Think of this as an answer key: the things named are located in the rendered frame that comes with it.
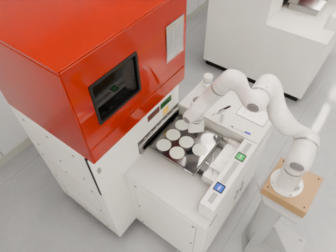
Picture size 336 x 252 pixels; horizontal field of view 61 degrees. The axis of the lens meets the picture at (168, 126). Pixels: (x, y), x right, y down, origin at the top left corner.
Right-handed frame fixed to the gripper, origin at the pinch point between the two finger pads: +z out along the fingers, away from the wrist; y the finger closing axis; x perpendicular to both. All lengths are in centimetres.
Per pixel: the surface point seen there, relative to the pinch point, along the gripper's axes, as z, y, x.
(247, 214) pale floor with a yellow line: 97, 50, -18
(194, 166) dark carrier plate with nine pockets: 7.3, -3.1, -19.5
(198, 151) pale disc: 7.3, 1.2, -8.8
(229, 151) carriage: 9.2, 22.0, -9.3
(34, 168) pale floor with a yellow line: 97, -150, 49
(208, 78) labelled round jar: -8.6, 16.3, 43.8
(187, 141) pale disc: 7.3, -4.6, 0.0
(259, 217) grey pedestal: 51, 43, -40
